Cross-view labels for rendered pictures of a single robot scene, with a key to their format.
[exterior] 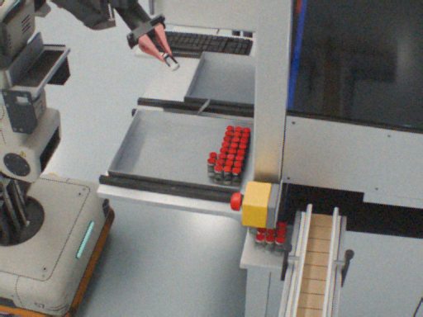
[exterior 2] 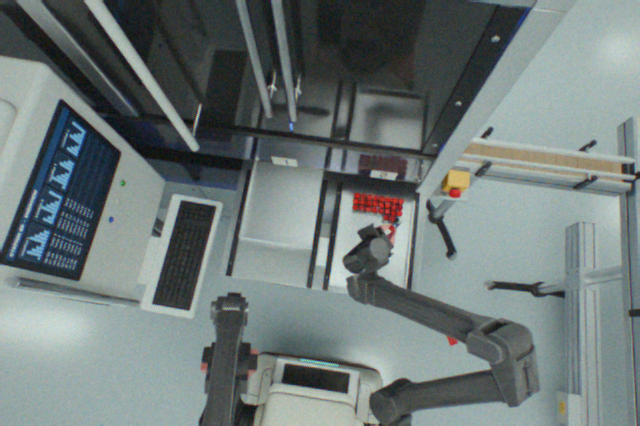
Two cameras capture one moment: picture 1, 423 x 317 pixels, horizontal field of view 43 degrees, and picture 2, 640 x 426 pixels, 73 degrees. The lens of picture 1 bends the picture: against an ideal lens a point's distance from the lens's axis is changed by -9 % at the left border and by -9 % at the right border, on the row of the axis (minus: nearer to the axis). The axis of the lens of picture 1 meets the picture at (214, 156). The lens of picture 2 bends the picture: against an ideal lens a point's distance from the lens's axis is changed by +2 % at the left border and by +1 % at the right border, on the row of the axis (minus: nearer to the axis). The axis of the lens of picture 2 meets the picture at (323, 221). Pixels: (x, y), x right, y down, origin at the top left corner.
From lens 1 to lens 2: 147 cm
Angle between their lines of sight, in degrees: 50
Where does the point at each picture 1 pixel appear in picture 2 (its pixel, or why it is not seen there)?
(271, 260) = not seen: hidden behind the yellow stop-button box
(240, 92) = (292, 205)
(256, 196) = (462, 178)
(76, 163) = (184, 411)
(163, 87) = (285, 270)
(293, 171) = not seen: hidden behind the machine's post
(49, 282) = (372, 383)
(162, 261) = (300, 307)
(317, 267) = (482, 152)
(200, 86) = (284, 237)
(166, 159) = not seen: hidden behind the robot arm
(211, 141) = (356, 224)
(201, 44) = (190, 247)
